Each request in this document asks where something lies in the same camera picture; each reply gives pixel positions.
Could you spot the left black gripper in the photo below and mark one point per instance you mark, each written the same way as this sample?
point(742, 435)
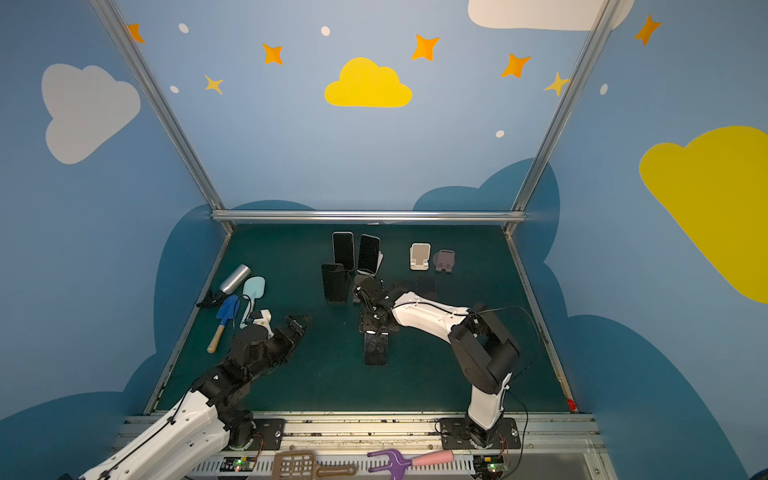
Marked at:
point(282, 336)

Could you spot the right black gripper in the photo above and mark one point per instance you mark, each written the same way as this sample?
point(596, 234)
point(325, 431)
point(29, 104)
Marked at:
point(372, 325)

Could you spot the black phone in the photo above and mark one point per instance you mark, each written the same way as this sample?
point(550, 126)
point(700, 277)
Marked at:
point(343, 249)
point(376, 348)
point(369, 254)
point(336, 283)
point(405, 285)

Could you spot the white phone stand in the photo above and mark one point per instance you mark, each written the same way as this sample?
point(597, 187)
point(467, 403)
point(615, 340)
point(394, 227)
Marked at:
point(419, 256)

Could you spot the purple phone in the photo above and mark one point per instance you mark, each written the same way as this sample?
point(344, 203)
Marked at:
point(426, 286)

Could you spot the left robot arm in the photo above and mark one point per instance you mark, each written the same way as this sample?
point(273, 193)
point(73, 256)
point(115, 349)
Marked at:
point(208, 418)

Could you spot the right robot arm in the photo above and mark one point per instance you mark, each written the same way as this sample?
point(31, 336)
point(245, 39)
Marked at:
point(486, 352)

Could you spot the light blue spatula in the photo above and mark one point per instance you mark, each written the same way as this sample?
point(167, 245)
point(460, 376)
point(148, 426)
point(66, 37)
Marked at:
point(253, 290)

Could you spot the blue toy shovel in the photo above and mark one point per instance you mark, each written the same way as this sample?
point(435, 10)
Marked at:
point(225, 315)

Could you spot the silver metal cylinder tool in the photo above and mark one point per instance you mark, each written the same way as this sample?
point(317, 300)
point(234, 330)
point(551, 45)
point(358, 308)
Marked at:
point(214, 298)

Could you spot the brown slotted spatula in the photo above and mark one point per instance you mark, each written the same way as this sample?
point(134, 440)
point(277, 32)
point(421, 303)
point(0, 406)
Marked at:
point(303, 465)

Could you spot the left green circuit board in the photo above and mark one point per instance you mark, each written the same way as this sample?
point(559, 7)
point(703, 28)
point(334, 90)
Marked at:
point(238, 464)

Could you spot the green circuit board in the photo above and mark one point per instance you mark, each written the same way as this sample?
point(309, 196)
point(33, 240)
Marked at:
point(238, 464)
point(488, 468)

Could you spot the purple pink toy fork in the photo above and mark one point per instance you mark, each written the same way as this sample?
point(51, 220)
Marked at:
point(397, 465)

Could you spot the right green circuit board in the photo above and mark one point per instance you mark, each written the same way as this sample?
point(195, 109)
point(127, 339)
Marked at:
point(488, 468)

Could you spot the aluminium frame back bar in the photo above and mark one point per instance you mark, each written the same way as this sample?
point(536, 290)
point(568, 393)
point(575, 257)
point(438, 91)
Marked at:
point(368, 217)

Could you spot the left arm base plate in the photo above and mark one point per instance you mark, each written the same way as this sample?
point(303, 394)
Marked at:
point(258, 434)

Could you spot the aluminium frame left post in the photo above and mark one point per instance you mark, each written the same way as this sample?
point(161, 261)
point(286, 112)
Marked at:
point(114, 23)

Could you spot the aluminium frame post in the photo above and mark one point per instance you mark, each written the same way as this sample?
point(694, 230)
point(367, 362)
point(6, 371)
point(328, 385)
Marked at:
point(114, 23)
point(580, 74)

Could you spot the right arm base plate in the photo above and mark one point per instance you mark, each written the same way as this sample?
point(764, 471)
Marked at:
point(462, 434)

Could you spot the aluminium frame right post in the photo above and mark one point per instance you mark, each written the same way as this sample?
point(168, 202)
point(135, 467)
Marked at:
point(580, 74)

